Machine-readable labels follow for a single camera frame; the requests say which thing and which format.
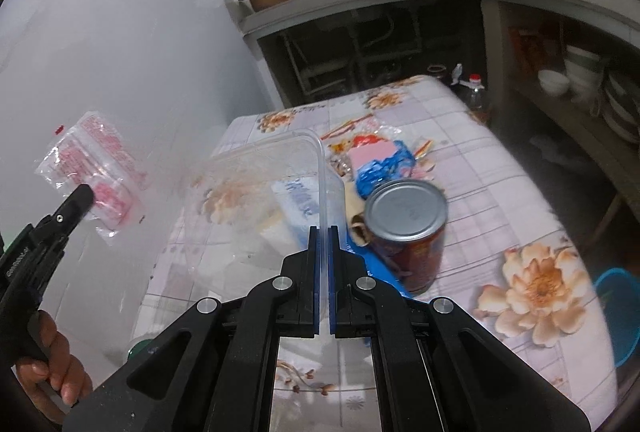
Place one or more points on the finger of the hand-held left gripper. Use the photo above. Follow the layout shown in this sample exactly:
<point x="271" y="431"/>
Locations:
<point x="75" y="207"/>

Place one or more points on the blue plastic basin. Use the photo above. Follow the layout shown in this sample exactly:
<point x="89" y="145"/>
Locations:
<point x="617" y="312"/>

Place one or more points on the cardboard tube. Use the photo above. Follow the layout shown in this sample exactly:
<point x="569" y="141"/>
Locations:
<point x="356" y="222"/>

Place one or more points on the blue and white packet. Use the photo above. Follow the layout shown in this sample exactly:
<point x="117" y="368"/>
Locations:
<point x="297" y="204"/>

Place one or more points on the person's left hand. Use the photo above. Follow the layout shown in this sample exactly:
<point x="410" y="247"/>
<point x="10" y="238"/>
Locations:
<point x="65" y="372"/>

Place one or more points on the crumpled blue plastic wrapper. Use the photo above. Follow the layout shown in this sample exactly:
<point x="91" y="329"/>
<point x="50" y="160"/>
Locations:
<point x="385" y="167"/>

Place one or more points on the clear plastic container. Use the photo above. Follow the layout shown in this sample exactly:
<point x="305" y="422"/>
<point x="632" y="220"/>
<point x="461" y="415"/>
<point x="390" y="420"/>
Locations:
<point x="250" y="182"/>

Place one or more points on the floral tablecloth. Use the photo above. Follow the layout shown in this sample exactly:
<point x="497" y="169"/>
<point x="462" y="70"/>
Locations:
<point x="500" y="192"/>

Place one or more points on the stack of bowls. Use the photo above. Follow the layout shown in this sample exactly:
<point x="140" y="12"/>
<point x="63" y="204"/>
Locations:
<point x="582" y="69"/>

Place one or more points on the colourful snack wrapper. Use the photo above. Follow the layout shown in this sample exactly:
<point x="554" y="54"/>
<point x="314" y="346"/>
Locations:
<point x="342" y="152"/>

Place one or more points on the clear bottle with red cap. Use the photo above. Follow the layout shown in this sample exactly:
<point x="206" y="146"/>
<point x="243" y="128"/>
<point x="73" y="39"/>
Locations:
<point x="476" y="94"/>

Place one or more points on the white bowl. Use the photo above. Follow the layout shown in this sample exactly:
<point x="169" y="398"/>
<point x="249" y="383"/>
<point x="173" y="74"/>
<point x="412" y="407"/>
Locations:
<point x="554" y="82"/>

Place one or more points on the green bottle cap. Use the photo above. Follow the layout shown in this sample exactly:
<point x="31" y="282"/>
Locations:
<point x="137" y="352"/>

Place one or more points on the dark jar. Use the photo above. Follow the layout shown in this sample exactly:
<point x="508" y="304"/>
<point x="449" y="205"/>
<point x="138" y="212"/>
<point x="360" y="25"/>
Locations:
<point x="436" y="73"/>

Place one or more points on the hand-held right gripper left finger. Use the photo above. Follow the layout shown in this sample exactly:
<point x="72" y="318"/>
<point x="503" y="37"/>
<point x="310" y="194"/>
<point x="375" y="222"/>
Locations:
<point x="314" y="272"/>

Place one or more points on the pink sponge cloth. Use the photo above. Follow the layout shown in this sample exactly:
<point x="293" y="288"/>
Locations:
<point x="370" y="154"/>

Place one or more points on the flat blue packet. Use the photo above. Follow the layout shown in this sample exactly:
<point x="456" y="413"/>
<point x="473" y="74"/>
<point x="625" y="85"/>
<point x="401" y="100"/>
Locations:
<point x="385" y="274"/>

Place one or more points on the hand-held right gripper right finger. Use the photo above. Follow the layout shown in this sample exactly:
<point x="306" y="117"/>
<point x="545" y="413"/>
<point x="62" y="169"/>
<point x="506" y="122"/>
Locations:
<point x="332" y="272"/>

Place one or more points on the clear red-printed plastic packet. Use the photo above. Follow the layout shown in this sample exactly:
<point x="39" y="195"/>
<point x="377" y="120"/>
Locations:
<point x="95" y="157"/>

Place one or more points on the tin can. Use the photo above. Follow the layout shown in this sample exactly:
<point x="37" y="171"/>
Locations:
<point x="407" y="232"/>

